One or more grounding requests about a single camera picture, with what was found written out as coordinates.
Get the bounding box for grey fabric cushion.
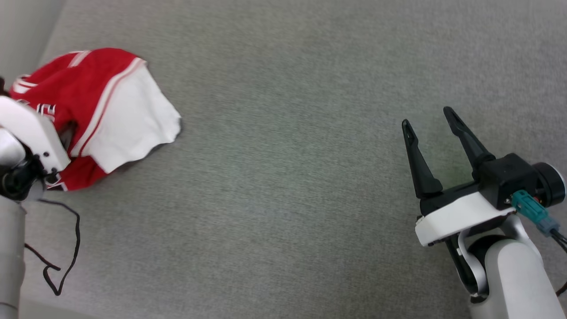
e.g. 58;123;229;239
0;0;567;319

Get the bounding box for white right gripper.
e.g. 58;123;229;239
401;106;517;248

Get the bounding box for red and white garment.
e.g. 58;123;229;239
10;48;183;192

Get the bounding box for thin black cable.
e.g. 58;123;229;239
24;198;82;296

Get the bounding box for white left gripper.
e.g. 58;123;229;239
0;96;79;175

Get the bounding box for green plug camera cable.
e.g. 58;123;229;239
511;190;567;249

